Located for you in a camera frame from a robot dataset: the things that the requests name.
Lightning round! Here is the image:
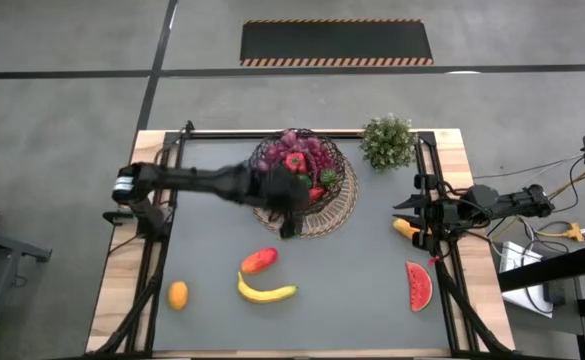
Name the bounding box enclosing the red toy bell pepper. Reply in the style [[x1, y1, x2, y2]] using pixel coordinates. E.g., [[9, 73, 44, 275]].
[[284, 151, 308, 175]]

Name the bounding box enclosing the black wire basket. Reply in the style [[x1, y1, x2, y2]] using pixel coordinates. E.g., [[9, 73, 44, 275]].
[[248, 128, 347, 217]]

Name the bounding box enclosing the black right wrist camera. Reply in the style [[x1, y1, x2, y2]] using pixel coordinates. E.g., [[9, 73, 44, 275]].
[[411, 230, 438, 251]]

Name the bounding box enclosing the white box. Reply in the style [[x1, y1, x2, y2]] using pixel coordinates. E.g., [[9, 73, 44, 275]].
[[499, 242, 556, 319]]

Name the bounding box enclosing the grey cable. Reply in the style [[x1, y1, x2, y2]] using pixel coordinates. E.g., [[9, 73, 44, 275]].
[[473, 154, 585, 180]]

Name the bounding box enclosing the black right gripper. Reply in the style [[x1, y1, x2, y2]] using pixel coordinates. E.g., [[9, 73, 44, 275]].
[[393, 194, 462, 237]]

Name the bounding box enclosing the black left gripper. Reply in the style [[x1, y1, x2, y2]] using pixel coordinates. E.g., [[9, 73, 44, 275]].
[[241, 167, 312, 240]]

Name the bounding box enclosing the black cable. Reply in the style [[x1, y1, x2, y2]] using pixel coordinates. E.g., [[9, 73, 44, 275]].
[[568, 157, 585, 202]]

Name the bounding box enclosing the orange toy fruit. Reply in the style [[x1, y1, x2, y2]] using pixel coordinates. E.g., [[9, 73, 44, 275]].
[[167, 280, 190, 312]]

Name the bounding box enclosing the yellow toy corn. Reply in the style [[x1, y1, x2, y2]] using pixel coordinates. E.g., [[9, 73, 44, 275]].
[[392, 218, 423, 240]]

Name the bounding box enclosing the red orange toy mango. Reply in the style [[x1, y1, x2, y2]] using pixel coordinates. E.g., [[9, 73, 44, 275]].
[[240, 247, 279, 275]]

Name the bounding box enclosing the round woven placemat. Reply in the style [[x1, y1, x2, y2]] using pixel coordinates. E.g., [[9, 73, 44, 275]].
[[251, 154, 360, 239]]

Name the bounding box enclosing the black aluminium table frame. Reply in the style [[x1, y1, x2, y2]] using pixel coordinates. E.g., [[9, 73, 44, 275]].
[[86, 121, 516, 359]]

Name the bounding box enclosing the yellow toy banana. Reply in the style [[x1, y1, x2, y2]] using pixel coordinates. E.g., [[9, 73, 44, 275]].
[[236, 271, 299, 305]]

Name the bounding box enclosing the potted green artificial plant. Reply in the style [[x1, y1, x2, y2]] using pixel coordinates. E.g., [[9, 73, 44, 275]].
[[359, 113, 419, 173]]

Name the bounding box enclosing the red grape bunch with leaf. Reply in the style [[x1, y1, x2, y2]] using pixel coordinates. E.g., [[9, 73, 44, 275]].
[[304, 137, 339, 189]]

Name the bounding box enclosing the purple grape bunch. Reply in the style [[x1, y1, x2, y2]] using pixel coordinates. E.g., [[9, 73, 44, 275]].
[[255, 129, 309, 174]]

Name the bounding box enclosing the yellow power plug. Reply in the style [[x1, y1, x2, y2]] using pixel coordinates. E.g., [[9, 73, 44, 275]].
[[536, 222, 585, 244]]

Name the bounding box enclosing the toy watermelon slice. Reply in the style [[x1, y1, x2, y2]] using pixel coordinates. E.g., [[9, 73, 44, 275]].
[[405, 260, 434, 313]]

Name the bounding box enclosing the black hazard-striped floor mat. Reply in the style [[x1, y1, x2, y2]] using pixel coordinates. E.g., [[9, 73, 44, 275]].
[[239, 18, 434, 68]]

